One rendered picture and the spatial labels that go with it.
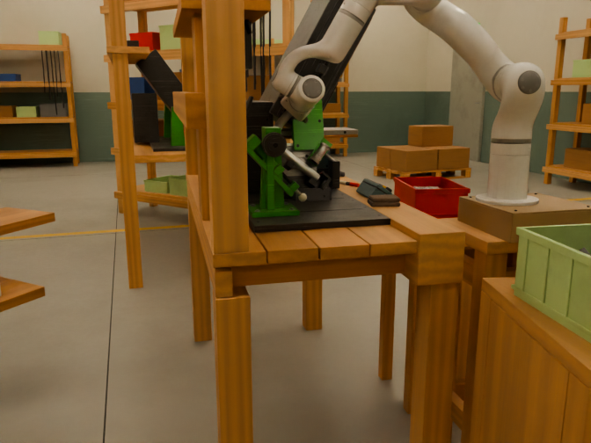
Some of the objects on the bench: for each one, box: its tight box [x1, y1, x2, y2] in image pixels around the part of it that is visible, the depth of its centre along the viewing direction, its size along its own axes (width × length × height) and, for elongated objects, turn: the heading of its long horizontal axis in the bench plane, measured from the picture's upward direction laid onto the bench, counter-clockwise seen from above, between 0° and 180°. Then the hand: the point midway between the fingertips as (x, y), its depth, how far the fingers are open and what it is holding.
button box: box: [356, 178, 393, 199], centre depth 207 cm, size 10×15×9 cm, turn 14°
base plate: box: [248, 186, 390, 233], centre depth 219 cm, size 42×110×2 cm, turn 14°
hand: (289, 112), depth 199 cm, fingers closed on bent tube, 3 cm apart
